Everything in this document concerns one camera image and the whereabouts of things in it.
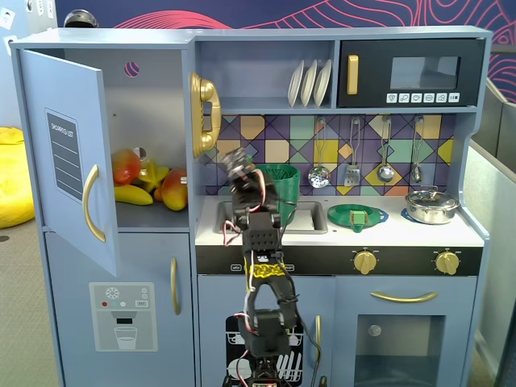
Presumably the gold stove knob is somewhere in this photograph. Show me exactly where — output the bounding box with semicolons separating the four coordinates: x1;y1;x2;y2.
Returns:
353;249;378;277
435;250;460;277

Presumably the blue shopping list cabinet door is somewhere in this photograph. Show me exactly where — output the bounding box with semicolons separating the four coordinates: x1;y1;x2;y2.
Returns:
18;48;120;279

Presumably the white toy plate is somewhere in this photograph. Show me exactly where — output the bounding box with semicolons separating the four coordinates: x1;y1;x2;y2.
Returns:
313;59;334;108
286;60;306;108
300;60;319;108

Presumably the yellow beanbag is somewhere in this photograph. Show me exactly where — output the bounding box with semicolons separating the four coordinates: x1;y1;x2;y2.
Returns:
0;126;37;230

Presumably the yellow toy starfruit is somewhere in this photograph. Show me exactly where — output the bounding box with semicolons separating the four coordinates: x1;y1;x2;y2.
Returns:
135;160;171;194

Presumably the green ribbed basket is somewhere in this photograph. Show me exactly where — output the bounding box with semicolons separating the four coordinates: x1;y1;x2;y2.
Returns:
253;163;302;215

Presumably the metal toy ladle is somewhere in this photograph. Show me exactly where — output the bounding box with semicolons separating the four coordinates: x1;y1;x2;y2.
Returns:
376;115;396;183

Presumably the metal toy spatula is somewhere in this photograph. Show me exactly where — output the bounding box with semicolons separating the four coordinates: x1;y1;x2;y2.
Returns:
343;116;362;188

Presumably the metal toy skimmer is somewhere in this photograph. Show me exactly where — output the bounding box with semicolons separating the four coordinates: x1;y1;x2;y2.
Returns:
307;116;333;189

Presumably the steel toy pot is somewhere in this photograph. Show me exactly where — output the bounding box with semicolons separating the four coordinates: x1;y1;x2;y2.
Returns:
404;185;461;225

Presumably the metal toy whisk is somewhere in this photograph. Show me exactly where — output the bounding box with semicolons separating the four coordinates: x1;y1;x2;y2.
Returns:
410;116;426;184

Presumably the gold cabinet door handle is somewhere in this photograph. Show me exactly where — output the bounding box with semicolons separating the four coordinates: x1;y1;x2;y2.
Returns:
81;164;107;243

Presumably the gold microwave handle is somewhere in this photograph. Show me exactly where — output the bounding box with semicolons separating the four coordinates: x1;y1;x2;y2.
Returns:
347;54;360;96

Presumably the yellow toy banana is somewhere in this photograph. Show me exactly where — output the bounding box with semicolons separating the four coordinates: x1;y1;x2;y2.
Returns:
113;184;155;206

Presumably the gold freezer door handle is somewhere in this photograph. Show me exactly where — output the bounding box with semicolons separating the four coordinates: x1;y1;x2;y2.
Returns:
169;257;182;317

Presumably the gold oven door handle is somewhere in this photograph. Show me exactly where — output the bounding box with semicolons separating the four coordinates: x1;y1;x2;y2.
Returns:
370;290;439;305

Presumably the gold dishwasher door handle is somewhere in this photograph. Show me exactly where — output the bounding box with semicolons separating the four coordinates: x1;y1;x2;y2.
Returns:
314;314;323;364

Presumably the steel pot lid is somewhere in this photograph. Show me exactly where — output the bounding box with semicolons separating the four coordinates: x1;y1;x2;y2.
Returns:
406;185;460;209

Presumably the black toy microwave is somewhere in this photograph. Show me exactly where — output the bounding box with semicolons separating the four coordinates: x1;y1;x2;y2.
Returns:
337;38;487;108

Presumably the black round helmet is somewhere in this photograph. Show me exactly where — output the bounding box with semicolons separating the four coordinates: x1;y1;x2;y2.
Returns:
64;9;99;29

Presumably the grey toy sink basin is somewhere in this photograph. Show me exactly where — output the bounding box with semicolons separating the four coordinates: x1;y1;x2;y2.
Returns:
213;199;329;235

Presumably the green flat dish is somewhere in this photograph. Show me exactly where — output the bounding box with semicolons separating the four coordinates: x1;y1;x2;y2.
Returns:
327;203;385;235

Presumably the black cable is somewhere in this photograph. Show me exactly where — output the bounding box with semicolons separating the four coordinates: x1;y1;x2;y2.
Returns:
299;317;324;387

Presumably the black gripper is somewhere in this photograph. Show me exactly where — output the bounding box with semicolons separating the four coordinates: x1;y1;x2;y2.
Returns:
219;147;281;216

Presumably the red yellow toy mango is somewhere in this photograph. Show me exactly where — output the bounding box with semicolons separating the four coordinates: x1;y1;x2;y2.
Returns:
110;148;143;186
160;168;189;212

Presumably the blue toy kitchen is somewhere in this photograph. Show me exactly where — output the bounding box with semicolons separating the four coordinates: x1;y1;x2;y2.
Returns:
10;26;494;387

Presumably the gold toy telephone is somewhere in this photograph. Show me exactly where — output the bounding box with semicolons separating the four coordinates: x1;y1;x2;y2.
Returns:
189;72;223;160

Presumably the grey desk partition panel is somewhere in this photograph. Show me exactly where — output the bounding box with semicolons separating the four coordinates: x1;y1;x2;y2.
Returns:
462;142;516;366

